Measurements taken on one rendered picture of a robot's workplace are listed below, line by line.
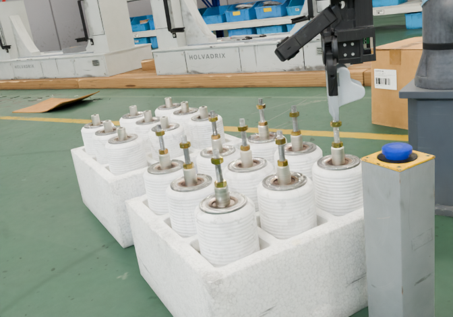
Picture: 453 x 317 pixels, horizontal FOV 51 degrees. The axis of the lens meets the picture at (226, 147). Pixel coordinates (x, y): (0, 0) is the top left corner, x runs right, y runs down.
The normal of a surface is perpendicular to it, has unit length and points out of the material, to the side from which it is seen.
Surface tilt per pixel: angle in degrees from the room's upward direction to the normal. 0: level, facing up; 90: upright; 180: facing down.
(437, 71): 73
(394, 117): 89
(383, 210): 90
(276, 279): 90
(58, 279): 0
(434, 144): 90
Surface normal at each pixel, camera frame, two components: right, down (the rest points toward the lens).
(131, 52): 0.83, 0.07
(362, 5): -0.15, 0.32
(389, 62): -0.82, 0.27
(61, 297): -0.13, -0.94
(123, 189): 0.51, 0.19
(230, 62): -0.55, 0.32
